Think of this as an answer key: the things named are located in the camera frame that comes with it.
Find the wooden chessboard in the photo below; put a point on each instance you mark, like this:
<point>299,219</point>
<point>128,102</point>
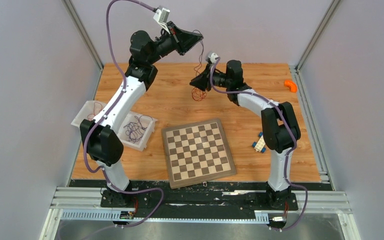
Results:
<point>197,152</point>

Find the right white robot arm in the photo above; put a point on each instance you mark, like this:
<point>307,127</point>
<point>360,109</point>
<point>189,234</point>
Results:
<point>280,129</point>

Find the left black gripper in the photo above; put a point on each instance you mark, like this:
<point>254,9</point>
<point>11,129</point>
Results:
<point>181,40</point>

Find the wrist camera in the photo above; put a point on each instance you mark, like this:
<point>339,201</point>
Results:
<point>212,57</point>
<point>161,15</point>

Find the orange curved plastic piece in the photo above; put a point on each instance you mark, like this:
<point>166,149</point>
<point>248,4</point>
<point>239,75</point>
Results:
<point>291,85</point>

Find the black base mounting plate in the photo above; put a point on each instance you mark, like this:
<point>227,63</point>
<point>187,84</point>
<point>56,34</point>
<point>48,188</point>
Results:
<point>220,200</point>

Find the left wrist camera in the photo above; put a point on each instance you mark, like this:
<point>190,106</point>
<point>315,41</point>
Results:
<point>161,15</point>

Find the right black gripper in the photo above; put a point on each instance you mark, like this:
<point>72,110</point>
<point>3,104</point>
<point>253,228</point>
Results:
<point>203,81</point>

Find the aluminium frame rail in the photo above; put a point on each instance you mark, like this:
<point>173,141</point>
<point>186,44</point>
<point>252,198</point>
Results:
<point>83,203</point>

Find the white plastic compartment tray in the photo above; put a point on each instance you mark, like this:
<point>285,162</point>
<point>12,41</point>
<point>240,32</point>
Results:
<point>134,131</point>

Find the white blue toy car chassis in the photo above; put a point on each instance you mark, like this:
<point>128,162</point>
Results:
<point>260,145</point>

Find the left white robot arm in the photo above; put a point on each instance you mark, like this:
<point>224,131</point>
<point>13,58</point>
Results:
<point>102,148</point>

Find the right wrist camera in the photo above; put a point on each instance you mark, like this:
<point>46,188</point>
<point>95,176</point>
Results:
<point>212,57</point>

